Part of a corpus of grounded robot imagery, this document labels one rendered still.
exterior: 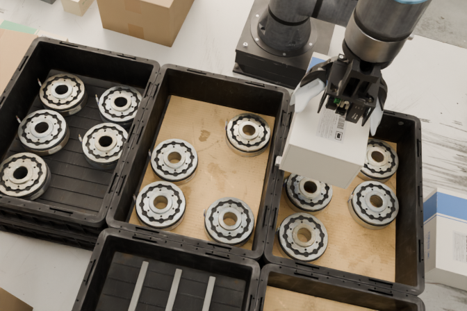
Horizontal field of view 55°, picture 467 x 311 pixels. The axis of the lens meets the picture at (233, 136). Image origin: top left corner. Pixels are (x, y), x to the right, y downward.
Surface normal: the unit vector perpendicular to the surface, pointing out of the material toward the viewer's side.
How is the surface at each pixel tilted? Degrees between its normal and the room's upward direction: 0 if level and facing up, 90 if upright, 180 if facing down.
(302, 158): 90
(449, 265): 0
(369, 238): 0
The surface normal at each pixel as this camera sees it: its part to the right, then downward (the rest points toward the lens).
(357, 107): -0.29, 0.82
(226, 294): 0.09, -0.51
